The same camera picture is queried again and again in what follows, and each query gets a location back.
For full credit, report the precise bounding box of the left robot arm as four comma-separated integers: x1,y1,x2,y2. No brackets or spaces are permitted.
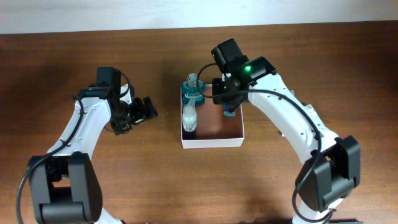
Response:
21,67,158,223

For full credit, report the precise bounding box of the white cardboard box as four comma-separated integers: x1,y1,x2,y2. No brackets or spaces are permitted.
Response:
181,98,245,149

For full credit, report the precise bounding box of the clear pump sanitizer bottle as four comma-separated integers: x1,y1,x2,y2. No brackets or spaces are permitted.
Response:
182,98,198,140

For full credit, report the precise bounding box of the teal mouthwash bottle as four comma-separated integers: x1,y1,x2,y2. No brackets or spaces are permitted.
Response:
181,73,206,106

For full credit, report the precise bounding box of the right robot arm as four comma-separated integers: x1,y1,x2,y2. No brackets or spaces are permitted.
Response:
211,39,361,223

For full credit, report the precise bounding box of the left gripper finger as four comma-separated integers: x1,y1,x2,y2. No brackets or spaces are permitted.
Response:
129,97,147,125
143,96,158,119

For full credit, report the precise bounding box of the green white soap packet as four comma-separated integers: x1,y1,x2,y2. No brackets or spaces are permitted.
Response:
305,104,318,116

